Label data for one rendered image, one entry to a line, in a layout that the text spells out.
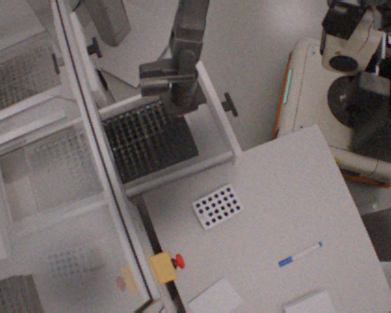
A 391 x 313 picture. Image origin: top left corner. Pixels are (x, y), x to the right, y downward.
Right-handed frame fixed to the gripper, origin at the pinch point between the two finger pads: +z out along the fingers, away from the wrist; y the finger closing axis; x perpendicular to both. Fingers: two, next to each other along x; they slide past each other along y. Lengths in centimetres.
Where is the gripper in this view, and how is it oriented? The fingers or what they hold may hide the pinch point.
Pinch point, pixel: (181, 112)
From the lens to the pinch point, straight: 96.5
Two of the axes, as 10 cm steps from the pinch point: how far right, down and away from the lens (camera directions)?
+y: -9.2, 3.3, -1.9
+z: -0.9, 3.1, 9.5
